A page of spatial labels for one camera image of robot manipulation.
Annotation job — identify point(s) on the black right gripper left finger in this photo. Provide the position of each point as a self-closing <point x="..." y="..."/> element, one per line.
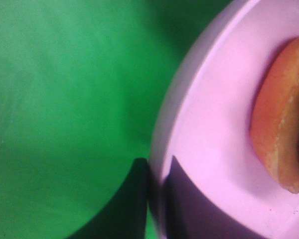
<point x="125" y="215"/>

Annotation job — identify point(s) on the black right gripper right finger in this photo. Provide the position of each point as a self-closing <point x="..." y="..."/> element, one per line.
<point x="190" y="215"/>

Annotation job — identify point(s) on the pink round plate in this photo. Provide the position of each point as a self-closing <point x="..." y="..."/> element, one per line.
<point x="205" y="117"/>

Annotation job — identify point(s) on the burger with lettuce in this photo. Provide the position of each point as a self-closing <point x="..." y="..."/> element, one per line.
<point x="274" y="129"/>

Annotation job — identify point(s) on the green table mat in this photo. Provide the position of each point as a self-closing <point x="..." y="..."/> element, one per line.
<point x="81" y="83"/>

